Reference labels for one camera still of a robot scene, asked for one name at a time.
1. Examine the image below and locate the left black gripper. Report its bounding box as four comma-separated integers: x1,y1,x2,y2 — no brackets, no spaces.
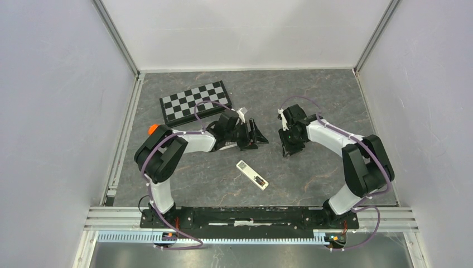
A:
225,118,268,151

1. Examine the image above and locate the slim white remote control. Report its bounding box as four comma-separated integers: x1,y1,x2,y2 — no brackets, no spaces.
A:
236,160,269,190

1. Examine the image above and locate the silver black AAA battery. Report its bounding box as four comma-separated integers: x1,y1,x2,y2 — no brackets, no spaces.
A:
254,176,266,186

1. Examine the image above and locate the white remote with buttons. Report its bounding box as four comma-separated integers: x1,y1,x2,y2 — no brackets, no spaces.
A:
218,142,238,151

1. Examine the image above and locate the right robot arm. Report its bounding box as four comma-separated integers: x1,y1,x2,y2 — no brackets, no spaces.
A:
278,104,394,228

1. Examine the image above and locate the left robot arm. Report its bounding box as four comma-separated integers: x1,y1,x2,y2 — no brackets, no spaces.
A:
134,109,269,228

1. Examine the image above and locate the black white chessboard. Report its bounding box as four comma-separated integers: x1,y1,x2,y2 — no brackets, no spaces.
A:
160,81,232,127

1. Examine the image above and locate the orange plastic cup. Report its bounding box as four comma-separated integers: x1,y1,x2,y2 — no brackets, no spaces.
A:
148,124,159,136

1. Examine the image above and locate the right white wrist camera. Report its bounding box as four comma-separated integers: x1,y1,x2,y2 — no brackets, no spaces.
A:
277,108,289,131

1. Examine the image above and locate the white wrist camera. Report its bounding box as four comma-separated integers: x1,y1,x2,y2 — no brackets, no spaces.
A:
236,107,248,124
277,108,289,131

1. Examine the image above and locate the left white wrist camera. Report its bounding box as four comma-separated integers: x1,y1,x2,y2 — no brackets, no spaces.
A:
236,107,248,124

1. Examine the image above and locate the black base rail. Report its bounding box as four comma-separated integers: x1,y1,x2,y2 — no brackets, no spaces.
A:
164,207,360,239

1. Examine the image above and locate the white toothed cable duct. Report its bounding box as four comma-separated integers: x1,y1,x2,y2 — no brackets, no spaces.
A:
96,231,346,246

